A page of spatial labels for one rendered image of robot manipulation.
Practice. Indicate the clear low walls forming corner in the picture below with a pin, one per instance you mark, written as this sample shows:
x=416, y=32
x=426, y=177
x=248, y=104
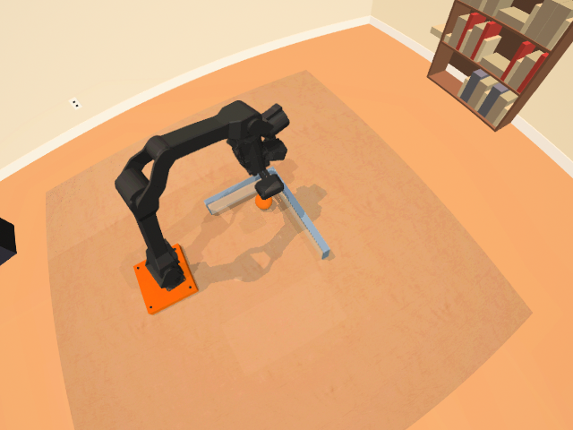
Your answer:
x=249, y=189

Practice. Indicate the clear l-shaped low wall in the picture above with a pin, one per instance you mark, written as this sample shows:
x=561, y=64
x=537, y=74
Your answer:
x=299, y=210

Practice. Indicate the orange ball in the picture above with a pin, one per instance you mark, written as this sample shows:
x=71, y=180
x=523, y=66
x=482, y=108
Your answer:
x=263, y=204

